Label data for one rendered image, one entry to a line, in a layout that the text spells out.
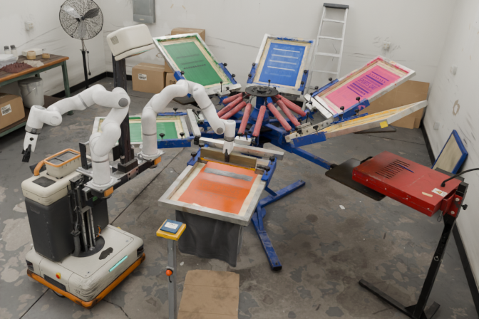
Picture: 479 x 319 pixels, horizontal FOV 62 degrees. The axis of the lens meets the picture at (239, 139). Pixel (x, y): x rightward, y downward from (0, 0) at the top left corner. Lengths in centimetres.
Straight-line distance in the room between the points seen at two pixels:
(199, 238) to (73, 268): 100
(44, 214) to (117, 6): 538
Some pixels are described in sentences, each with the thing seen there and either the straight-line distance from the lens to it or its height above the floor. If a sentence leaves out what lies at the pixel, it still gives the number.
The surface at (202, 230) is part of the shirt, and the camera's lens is 269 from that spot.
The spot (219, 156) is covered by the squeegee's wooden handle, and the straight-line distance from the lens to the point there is 283.
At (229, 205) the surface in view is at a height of 96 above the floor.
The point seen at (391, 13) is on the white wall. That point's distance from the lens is 667.
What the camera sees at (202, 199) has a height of 96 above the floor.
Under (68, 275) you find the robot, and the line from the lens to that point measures 324.
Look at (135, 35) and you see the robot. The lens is 225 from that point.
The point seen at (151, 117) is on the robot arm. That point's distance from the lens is 264.
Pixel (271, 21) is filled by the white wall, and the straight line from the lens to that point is 682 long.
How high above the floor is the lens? 244
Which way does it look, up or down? 26 degrees down
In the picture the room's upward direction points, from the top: 4 degrees clockwise
